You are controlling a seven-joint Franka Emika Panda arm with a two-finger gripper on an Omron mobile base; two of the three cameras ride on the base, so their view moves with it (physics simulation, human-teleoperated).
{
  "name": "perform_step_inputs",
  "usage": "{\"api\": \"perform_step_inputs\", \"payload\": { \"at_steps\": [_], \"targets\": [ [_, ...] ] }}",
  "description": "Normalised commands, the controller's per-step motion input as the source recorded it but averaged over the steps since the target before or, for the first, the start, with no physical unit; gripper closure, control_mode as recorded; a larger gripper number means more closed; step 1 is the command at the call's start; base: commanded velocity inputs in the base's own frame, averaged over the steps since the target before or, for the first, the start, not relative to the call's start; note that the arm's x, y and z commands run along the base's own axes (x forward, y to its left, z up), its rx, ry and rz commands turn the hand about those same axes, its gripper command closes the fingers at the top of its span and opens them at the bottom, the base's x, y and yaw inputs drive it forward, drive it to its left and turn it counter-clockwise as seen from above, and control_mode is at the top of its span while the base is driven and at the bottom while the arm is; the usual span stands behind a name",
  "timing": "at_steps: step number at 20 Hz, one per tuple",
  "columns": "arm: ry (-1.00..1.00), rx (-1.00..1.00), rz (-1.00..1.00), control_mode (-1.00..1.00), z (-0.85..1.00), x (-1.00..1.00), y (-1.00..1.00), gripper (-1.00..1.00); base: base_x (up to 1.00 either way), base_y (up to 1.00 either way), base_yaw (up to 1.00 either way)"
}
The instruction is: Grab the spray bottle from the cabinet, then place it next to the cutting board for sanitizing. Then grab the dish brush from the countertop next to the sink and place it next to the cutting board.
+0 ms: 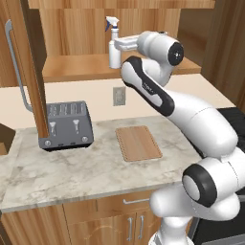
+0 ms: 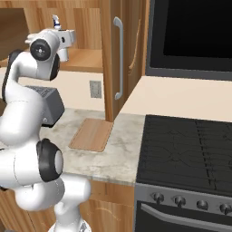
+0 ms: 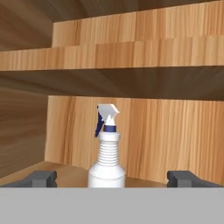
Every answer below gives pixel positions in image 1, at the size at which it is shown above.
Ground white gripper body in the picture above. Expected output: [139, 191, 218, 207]
[114, 34, 141, 52]

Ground white spray bottle blue trigger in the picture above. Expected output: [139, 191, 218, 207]
[104, 15, 123, 70]

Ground wooden upper cabinet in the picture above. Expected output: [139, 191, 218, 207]
[0, 0, 218, 84]

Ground wooden upper cabinet door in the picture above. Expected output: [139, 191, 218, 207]
[201, 0, 245, 113]
[18, 0, 51, 139]

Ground wooden cabinet door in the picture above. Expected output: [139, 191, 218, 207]
[65, 212, 136, 245]
[201, 0, 245, 113]
[134, 209, 163, 245]
[18, 0, 51, 139]

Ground wooden cutting board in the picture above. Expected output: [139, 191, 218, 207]
[114, 124, 164, 163]

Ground wooden lower cabinet door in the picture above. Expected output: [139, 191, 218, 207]
[65, 212, 136, 245]
[134, 209, 163, 245]

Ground wooden lower cabinet panel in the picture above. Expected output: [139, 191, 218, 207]
[0, 204, 72, 245]

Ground dark grey toaster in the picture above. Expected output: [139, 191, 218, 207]
[37, 100, 96, 152]

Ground brown wooden box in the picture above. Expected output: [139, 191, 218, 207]
[0, 123, 17, 157]

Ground wooden drawer front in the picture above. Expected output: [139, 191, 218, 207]
[95, 189, 161, 219]

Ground grey wall outlet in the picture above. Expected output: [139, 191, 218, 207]
[112, 86, 127, 107]

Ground grey cabinet door handle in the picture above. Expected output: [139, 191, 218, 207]
[4, 18, 33, 113]

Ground grey drawer handle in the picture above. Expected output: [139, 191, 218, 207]
[122, 197, 151, 206]

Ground grey lower cabinet handle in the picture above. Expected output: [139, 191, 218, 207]
[126, 216, 135, 242]
[137, 214, 145, 241]

